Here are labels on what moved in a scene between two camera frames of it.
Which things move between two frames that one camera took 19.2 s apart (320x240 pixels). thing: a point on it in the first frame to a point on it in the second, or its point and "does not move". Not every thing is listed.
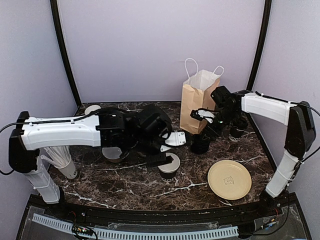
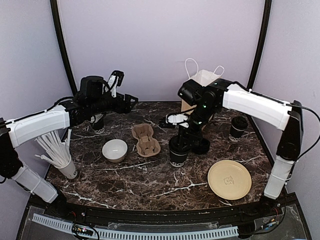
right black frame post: [261, 42] does not move
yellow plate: [229, 179] does not move
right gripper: [210, 130] to [198, 134]
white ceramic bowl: [112, 154] does not move
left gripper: [157, 160] to [126, 108]
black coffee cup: [168, 171] to [178, 157]
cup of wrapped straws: [61, 155] does not move
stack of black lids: [199, 145] does not move
